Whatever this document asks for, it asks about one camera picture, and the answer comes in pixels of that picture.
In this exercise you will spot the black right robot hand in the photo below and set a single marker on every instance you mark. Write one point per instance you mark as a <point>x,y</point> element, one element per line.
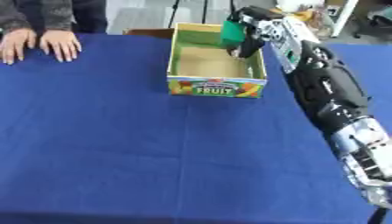
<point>251,43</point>

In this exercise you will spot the person's right hand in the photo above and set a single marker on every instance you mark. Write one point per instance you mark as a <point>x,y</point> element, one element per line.
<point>16,43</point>

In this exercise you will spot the person's left hand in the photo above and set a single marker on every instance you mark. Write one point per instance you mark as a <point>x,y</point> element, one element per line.
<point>60,42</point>

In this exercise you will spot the green block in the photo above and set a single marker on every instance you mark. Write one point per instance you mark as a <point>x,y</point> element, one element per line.
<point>232,33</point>

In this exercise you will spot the person's right forearm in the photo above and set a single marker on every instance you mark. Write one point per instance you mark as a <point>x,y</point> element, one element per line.
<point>11,14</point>

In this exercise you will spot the person's left forearm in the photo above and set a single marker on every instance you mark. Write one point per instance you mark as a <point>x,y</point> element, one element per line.
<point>56,14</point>

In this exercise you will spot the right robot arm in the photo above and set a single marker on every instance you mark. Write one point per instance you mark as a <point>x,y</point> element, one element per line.
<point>329,87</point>

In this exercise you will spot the cardboard box with green inside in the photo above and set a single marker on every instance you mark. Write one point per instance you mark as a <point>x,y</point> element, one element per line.
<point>214,62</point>

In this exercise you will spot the person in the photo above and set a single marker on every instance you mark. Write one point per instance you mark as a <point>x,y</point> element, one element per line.
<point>89,14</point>

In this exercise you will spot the black tripod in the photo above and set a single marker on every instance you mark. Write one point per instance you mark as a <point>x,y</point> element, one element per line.
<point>189,11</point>

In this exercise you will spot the brown cardboard piece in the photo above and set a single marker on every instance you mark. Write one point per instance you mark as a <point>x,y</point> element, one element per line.
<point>148,32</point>

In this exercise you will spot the black chair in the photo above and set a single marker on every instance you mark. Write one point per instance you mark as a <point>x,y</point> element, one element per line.
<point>377,20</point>

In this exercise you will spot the white post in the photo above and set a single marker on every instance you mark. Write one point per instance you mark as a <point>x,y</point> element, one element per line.
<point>344,17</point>

